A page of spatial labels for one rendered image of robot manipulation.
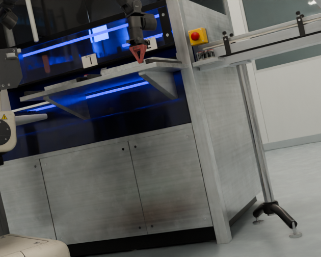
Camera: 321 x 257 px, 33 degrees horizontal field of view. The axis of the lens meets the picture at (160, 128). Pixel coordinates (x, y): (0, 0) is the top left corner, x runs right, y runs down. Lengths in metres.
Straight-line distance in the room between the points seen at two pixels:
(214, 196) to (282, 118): 4.62
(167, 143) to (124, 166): 0.27
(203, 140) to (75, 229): 0.88
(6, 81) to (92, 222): 1.03
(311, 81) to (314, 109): 0.35
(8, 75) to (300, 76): 5.32
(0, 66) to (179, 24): 0.89
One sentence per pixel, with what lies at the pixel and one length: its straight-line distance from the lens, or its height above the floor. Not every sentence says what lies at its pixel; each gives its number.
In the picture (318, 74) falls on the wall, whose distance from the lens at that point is 7.12.
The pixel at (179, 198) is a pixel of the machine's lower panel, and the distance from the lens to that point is 2.71.
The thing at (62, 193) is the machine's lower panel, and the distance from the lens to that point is 3.01.
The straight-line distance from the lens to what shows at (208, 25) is 3.07.
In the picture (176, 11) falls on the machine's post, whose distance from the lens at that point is 2.67.
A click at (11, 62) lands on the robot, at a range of 2.26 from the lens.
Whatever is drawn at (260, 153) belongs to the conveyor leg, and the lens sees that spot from 2.71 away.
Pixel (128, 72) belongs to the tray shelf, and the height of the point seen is 0.87.
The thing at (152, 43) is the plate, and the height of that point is 1.02.
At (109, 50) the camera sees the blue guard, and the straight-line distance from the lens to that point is 2.80.
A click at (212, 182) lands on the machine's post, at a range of 2.64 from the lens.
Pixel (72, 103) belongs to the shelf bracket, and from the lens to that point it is 2.74.
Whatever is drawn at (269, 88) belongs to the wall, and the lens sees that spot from 7.21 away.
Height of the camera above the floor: 0.62
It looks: level
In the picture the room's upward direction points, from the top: 12 degrees counter-clockwise
